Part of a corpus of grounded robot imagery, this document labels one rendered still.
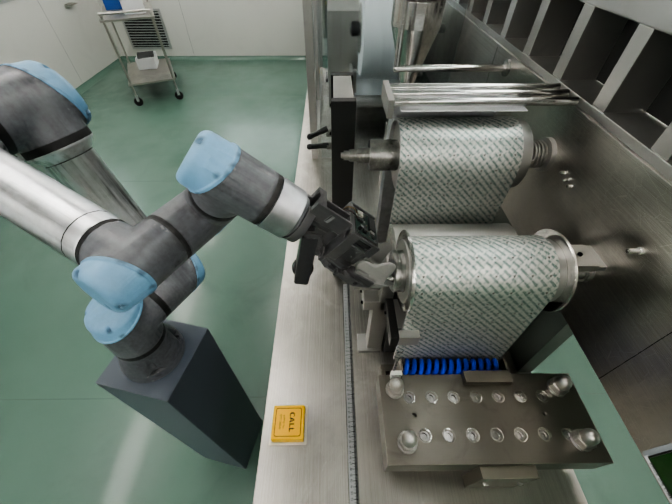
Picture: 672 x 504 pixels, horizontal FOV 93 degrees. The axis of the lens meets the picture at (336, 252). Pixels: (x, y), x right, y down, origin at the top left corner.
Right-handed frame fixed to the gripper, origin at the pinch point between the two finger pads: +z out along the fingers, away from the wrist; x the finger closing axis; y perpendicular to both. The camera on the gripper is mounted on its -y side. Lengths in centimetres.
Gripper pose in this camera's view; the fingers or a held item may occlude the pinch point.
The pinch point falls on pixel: (382, 278)
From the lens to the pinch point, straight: 56.5
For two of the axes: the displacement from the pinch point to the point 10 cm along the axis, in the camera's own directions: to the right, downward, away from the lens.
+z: 7.6, 4.3, 4.8
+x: -0.1, -7.3, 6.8
